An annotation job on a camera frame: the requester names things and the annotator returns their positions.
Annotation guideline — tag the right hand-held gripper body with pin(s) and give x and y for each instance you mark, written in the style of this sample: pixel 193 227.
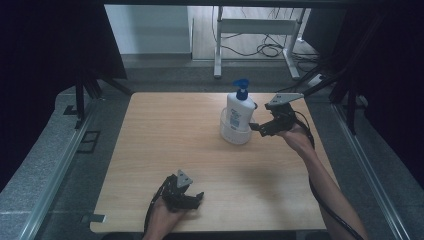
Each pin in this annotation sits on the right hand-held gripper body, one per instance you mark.
pixel 281 120

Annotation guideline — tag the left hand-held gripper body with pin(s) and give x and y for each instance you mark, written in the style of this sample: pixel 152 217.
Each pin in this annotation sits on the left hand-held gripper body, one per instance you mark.
pixel 176 198

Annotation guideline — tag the white pump bottle blue cap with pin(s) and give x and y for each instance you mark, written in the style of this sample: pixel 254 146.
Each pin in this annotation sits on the white pump bottle blue cap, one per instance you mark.
pixel 240 111

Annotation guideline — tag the white plastic mesh basket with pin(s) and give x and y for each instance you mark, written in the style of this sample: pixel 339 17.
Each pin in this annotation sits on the white plastic mesh basket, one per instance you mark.
pixel 233 137

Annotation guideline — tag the person's right hand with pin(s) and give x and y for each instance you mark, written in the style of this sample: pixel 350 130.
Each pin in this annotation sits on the person's right hand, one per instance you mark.
pixel 298 140

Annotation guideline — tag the person's left hand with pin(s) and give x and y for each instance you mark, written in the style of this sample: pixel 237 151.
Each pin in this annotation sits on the person's left hand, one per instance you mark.
pixel 160 221

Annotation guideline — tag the white power strip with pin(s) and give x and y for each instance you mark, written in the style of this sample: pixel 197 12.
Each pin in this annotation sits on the white power strip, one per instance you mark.
pixel 316 80

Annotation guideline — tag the black metal stand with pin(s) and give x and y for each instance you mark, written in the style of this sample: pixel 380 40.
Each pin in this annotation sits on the black metal stand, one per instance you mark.
pixel 350 110
pixel 80 100

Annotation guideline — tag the dark curtain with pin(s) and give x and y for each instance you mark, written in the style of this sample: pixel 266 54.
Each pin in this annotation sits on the dark curtain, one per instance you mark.
pixel 396 83
pixel 40 66

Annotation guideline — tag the white metal desk frame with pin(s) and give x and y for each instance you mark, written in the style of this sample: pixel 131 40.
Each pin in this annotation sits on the white metal desk frame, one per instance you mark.
pixel 256 26

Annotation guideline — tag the aluminium rail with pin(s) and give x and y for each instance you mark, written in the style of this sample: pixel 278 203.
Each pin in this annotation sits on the aluminium rail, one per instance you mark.
pixel 370 170
pixel 56 173

